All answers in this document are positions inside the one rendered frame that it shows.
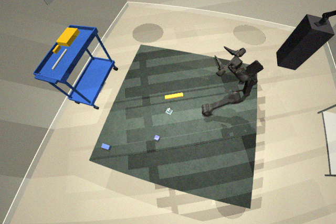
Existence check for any yellow bar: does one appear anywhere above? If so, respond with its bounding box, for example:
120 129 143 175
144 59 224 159
165 93 183 99

